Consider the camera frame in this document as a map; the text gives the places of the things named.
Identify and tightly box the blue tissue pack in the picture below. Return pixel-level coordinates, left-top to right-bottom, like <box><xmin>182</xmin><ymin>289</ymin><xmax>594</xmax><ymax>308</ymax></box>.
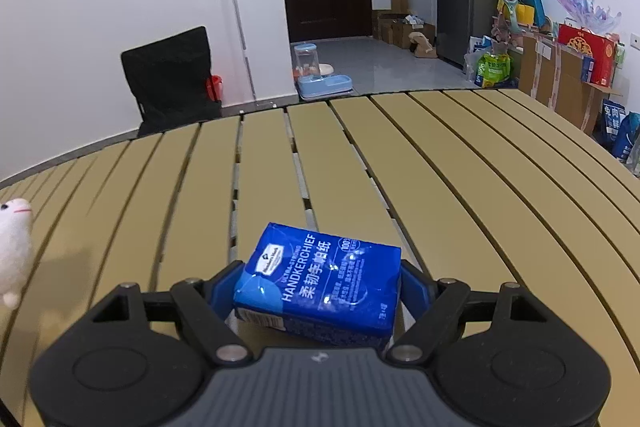
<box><xmin>232</xmin><ymin>222</ymin><xmax>403</xmax><ymax>352</ymax></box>

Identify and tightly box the red gift box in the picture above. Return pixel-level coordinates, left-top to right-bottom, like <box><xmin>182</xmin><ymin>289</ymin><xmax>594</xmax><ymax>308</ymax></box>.
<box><xmin>557</xmin><ymin>23</ymin><xmax>618</xmax><ymax>88</ymax></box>

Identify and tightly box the purple paper decoration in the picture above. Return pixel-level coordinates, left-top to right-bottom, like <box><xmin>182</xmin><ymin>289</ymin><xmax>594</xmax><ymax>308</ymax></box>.
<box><xmin>542</xmin><ymin>0</ymin><xmax>623</xmax><ymax>35</ymax></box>

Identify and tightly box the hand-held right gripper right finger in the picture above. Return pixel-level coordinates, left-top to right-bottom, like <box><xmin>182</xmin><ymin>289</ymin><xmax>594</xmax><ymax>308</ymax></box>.
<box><xmin>386</xmin><ymin>258</ymin><xmax>558</xmax><ymax>365</ymax></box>

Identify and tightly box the tan folding table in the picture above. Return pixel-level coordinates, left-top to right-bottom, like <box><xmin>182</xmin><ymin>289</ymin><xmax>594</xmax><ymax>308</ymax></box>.
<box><xmin>0</xmin><ymin>88</ymin><xmax>640</xmax><ymax>427</ymax></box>

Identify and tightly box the black folding chair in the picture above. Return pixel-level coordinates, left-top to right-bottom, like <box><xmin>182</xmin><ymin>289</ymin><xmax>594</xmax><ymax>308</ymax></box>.
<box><xmin>120</xmin><ymin>26</ymin><xmax>223</xmax><ymax>138</ymax></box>

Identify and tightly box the yellow and white plush toy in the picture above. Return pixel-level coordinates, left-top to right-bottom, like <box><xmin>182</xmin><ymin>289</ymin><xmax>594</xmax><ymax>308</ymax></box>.
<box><xmin>0</xmin><ymin>197</ymin><xmax>35</xmax><ymax>309</ymax></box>

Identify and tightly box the blue pet food bag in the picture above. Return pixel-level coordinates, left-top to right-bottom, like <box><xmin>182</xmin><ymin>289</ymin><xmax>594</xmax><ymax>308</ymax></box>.
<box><xmin>612</xmin><ymin>111</ymin><xmax>640</xmax><ymax>164</ymax></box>

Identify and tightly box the large brown cardboard box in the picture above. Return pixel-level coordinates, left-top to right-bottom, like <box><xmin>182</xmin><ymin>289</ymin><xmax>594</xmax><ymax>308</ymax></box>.
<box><xmin>517</xmin><ymin>29</ymin><xmax>608</xmax><ymax>132</ymax></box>

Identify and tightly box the clear plastic jar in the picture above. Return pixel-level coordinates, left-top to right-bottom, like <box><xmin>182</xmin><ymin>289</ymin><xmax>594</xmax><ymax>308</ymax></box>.
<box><xmin>291</xmin><ymin>43</ymin><xmax>355</xmax><ymax>101</ymax></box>

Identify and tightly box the open brown cardboard box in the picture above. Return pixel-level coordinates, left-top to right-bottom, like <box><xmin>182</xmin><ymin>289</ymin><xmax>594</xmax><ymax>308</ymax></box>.
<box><xmin>372</xmin><ymin>12</ymin><xmax>436</xmax><ymax>49</ymax></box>

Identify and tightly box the green pet food bag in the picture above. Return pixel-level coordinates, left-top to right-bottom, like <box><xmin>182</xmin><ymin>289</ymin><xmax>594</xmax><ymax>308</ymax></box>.
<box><xmin>475</xmin><ymin>52</ymin><xmax>512</xmax><ymax>88</ymax></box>

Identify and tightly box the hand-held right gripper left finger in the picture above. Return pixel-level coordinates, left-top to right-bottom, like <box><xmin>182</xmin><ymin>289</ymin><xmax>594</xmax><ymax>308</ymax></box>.
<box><xmin>85</xmin><ymin>259</ymin><xmax>253</xmax><ymax>367</ymax></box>

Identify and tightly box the white handled mop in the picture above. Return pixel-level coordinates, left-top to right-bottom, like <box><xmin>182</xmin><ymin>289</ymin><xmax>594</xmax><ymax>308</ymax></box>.
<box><xmin>226</xmin><ymin>0</ymin><xmax>276</xmax><ymax>108</ymax></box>

